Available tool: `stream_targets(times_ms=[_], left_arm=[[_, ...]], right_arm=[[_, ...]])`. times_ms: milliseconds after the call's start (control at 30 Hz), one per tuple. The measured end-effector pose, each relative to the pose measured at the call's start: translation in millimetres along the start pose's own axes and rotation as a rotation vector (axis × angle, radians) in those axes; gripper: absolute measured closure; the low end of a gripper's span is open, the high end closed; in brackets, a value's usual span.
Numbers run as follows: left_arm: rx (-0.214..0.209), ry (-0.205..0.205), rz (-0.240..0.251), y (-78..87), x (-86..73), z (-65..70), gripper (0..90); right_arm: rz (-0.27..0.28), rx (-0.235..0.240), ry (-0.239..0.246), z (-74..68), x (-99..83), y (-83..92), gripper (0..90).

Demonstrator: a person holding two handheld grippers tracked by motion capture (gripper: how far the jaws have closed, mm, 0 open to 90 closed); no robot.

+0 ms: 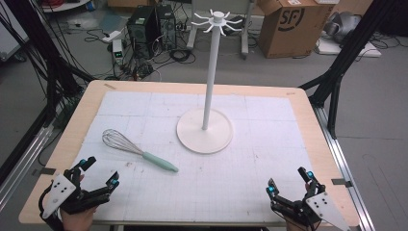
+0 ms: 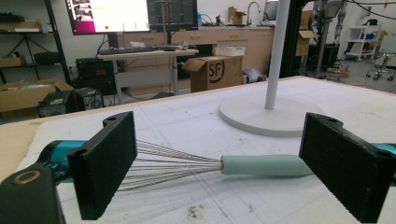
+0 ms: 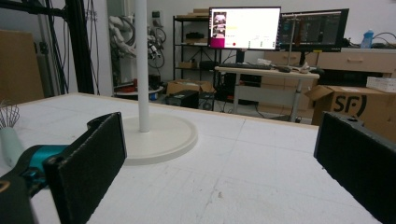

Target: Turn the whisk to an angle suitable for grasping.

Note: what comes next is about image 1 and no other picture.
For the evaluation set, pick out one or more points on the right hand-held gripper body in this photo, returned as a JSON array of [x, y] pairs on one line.
[[312, 207]]

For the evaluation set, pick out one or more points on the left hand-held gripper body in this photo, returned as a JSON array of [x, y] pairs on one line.
[[61, 192]]

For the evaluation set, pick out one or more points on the white hook stand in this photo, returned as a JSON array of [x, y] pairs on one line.
[[207, 128]]

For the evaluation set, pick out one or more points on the person's right hand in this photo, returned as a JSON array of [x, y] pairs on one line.
[[296, 225]]

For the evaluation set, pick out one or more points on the person's left hand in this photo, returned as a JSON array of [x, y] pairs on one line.
[[78, 219]]

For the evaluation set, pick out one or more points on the wooden table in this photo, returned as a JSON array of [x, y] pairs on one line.
[[77, 128]]

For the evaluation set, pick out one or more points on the white gridded mat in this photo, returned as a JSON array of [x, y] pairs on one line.
[[192, 160]]

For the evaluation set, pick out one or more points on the white device with green display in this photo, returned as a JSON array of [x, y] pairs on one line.
[[117, 51]]

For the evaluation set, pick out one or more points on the white power strip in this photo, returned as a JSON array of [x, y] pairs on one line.
[[112, 36]]

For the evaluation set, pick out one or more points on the grey and white appliance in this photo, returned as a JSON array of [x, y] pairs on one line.
[[348, 30]]

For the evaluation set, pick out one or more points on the brown cardboard box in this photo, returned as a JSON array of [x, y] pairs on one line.
[[292, 25]]

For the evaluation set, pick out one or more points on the small black computer tower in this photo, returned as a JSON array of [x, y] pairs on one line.
[[166, 27]]

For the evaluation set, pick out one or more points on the white stand legs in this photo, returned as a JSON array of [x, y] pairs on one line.
[[218, 35]]

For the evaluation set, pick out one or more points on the aluminium rail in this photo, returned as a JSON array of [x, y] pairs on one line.
[[344, 173], [22, 163]]

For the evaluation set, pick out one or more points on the black metal frame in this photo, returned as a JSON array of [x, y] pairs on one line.
[[41, 64], [346, 57]]

